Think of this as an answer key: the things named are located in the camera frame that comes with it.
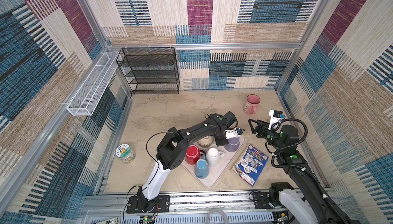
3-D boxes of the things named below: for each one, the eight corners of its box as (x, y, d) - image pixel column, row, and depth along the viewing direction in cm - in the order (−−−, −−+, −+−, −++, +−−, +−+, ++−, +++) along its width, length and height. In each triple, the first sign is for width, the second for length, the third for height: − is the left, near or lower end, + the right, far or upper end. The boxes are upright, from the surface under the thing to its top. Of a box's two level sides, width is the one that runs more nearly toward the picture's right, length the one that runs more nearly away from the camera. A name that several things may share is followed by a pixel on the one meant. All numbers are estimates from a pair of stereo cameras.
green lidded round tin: (120, 163, 88) (113, 157, 81) (124, 150, 93) (117, 143, 86) (134, 163, 88) (128, 157, 81) (137, 150, 93) (132, 143, 86)
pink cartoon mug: (245, 118, 105) (249, 109, 97) (242, 104, 113) (245, 94, 105) (258, 118, 105) (263, 108, 97) (254, 104, 113) (258, 94, 105)
